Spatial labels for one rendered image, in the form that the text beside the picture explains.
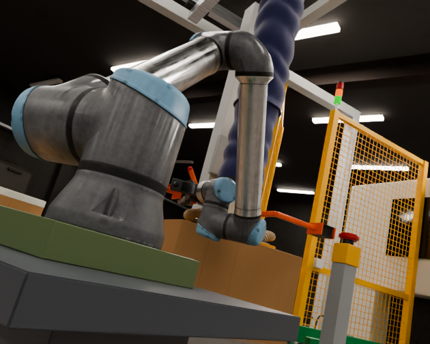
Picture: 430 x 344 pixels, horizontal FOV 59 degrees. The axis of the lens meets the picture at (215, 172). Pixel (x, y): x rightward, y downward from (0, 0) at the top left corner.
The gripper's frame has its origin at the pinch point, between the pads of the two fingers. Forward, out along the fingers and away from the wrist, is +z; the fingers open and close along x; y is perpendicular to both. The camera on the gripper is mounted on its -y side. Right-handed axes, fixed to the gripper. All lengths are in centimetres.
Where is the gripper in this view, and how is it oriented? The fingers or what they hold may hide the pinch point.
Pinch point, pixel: (179, 193)
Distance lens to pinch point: 163.4
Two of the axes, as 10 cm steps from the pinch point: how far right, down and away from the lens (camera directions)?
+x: 2.4, -9.4, 2.4
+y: 8.4, 3.2, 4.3
